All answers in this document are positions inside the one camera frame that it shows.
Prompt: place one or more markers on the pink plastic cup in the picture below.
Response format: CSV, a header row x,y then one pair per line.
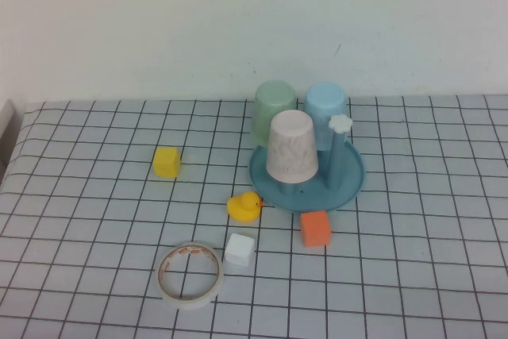
x,y
291,152

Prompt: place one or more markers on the yellow rubber duck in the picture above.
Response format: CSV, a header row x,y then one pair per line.
x,y
242,208

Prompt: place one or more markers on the light blue plastic cup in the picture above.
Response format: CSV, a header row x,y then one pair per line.
x,y
325,105

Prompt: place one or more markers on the white foam cube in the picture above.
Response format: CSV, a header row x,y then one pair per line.
x,y
238,251

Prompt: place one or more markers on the yellow foam cube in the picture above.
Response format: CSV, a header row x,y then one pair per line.
x,y
166,162

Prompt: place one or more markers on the white black checked tablecloth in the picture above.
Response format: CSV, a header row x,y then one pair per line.
x,y
397,236

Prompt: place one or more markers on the orange foam cube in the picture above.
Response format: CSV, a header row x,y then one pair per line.
x,y
315,229

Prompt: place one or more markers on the white tape roll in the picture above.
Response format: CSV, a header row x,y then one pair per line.
x,y
190,302

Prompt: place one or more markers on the blue cup stand with posts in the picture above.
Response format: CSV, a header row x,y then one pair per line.
x,y
341,192

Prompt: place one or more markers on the green plastic cup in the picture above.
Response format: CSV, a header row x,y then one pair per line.
x,y
270,105

